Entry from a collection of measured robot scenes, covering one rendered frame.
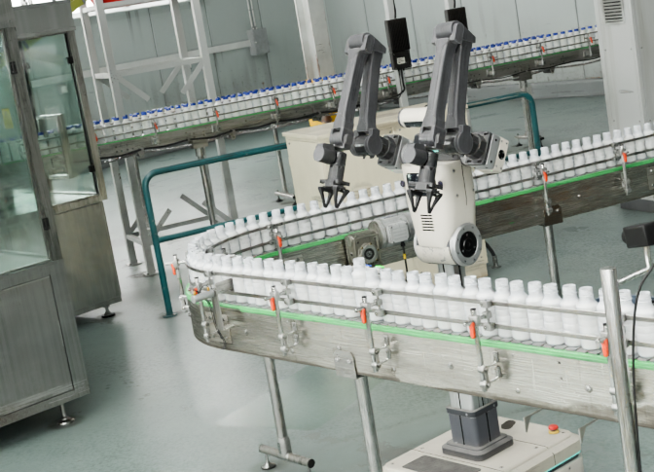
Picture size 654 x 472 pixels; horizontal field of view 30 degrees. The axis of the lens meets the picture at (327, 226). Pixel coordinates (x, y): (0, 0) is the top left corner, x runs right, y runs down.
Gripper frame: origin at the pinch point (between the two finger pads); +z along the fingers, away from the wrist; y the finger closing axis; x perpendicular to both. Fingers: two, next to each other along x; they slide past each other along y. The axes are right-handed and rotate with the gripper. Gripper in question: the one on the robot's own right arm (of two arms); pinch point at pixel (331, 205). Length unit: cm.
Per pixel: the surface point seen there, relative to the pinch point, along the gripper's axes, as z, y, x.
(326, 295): 33.5, 30.2, -21.2
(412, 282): 27, 70, -22
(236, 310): 43, -18, -21
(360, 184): -53, -251, 230
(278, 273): 28.2, 6.3, -23.6
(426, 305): 33, 77, -21
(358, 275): 26, 48, -24
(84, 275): 30, -440, 150
